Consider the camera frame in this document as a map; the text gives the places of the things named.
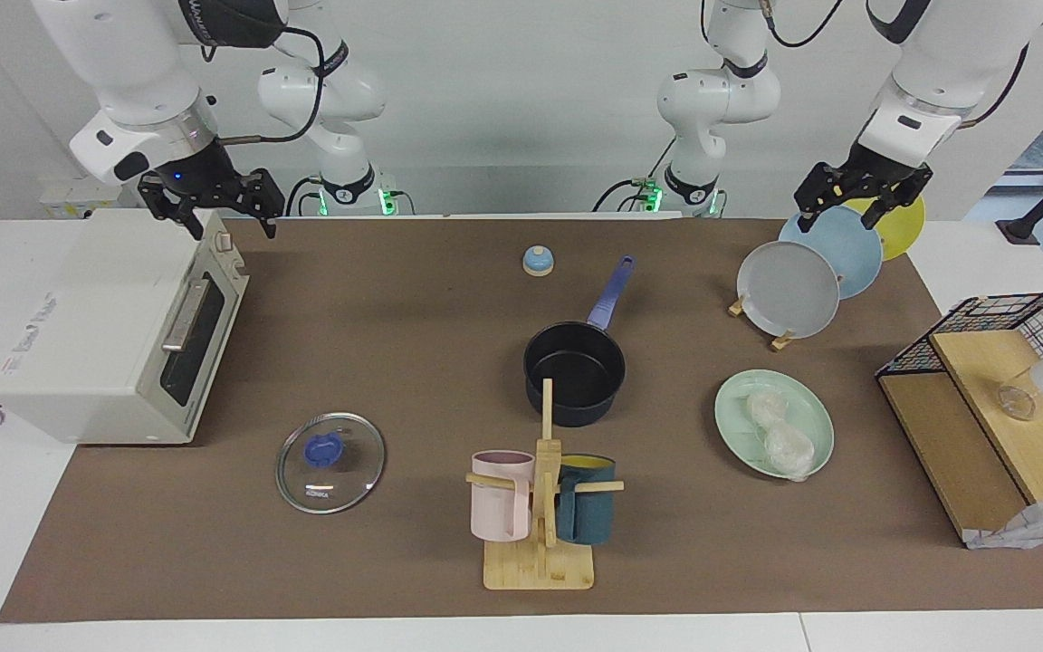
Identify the wooden mug tree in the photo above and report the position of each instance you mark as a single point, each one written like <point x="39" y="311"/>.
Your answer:
<point x="540" y="570"/>

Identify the clear drinking glass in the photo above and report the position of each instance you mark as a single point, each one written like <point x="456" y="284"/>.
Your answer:
<point x="1017" y="401"/>

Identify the yellow plate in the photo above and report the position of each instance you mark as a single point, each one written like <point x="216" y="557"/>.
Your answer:
<point x="906" y="231"/>

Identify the glass lid blue knob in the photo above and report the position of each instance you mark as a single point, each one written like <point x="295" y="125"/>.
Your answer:
<point x="345" y="489"/>

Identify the dark teal mug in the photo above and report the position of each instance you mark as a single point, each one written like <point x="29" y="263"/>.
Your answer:
<point x="589" y="516"/>

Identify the white toaster oven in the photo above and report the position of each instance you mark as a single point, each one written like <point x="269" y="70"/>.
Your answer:
<point x="87" y="317"/>

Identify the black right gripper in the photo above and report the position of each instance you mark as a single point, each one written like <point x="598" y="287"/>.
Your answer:
<point x="205" y="186"/>

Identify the white power strip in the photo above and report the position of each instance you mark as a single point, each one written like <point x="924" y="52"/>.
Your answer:
<point x="78" y="195"/>

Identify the crumpled white bag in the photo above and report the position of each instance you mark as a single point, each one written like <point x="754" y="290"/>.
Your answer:
<point x="1038" y="525"/>

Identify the brown table mat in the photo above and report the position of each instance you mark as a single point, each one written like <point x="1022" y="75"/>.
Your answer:
<point x="377" y="552"/>

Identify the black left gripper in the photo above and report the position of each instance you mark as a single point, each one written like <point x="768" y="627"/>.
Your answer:
<point x="865" y="177"/>

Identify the wooden plate rack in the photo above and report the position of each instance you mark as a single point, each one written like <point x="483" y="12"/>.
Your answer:
<point x="784" y="342"/>

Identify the small blue round bell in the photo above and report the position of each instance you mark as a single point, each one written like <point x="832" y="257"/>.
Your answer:
<point x="538" y="263"/>

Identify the light blue plate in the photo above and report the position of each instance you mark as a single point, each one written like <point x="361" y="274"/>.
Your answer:
<point x="856" y="263"/>

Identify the grey plate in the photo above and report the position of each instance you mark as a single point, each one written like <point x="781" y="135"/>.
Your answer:
<point x="789" y="290"/>

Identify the wooden shelf box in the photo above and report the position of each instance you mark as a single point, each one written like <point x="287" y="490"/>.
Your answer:
<point x="947" y="444"/>

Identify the light green plate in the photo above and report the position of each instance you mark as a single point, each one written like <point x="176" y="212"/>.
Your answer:
<point x="737" y="412"/>

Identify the pink mug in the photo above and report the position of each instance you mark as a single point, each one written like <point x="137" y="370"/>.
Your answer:
<point x="499" y="507"/>

